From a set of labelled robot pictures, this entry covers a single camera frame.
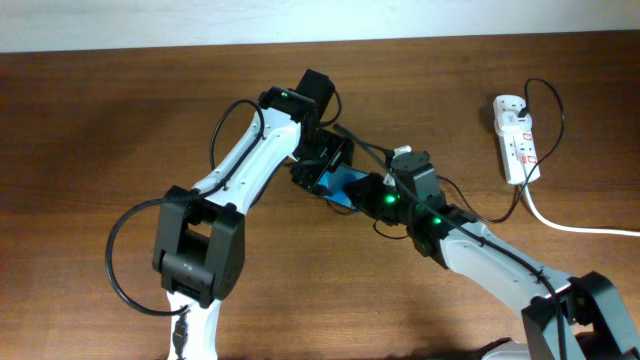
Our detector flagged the white power strip cord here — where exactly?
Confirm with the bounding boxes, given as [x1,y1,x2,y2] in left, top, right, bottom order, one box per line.
[519,182,640,238]

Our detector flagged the white power strip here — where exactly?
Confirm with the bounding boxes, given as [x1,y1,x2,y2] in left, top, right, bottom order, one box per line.
[493,95,540,185]

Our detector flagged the black USB charging cable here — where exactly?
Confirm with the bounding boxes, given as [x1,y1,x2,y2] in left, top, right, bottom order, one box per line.
[324,78,566,241]

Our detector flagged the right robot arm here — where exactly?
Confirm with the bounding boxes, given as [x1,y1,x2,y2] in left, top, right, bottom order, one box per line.
[343,152,639,359]

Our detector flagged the blue screen Galaxy smartphone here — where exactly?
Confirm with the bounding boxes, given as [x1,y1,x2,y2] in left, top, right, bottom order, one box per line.
[317,165,367,210]

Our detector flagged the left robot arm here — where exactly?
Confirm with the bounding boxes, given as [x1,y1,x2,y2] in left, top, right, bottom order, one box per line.
[152,70,353,359]

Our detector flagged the white USB charger plug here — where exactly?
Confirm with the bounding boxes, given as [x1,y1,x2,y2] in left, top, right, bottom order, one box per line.
[494,111,532,137]

